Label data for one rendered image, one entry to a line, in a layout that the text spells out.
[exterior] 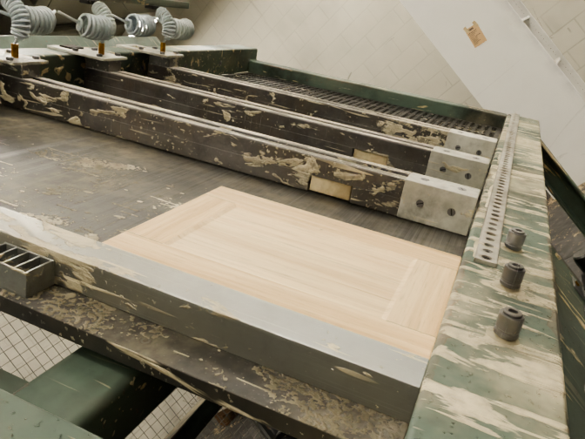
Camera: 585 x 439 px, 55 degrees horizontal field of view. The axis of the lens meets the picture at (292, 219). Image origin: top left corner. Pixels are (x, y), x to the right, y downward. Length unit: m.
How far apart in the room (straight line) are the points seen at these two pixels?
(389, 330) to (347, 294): 0.08
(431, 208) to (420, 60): 5.21
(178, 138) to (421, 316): 0.67
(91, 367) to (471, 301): 0.41
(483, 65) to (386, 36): 1.88
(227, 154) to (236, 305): 0.58
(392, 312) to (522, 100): 4.01
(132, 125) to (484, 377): 0.90
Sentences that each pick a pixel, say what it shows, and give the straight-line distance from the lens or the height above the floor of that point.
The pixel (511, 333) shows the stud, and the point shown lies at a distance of 0.60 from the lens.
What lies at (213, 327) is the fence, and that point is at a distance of 0.57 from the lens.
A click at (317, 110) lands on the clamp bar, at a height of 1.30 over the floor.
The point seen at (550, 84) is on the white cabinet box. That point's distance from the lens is 4.57.
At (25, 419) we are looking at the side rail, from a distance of 0.43.
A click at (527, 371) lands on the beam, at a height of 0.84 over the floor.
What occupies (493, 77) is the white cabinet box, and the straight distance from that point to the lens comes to 4.61.
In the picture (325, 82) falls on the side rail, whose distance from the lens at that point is 2.43.
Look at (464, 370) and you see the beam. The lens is 0.54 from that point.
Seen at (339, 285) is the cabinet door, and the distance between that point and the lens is 0.70.
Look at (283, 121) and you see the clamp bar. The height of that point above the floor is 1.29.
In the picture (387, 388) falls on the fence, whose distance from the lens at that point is 0.52.
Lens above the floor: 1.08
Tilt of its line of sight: level
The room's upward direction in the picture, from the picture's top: 38 degrees counter-clockwise
